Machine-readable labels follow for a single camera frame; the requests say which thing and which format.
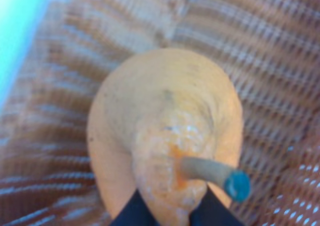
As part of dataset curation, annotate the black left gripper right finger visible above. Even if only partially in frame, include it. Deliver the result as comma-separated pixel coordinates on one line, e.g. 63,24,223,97
191,187,245,226

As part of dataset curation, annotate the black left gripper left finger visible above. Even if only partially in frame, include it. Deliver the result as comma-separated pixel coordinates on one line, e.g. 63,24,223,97
110,190,157,226

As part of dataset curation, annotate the orange with stem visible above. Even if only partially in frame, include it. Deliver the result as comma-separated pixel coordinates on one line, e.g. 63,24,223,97
86,48,251,225

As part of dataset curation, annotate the orange wicker basket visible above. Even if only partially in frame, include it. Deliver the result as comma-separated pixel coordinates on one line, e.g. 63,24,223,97
0,0,320,225

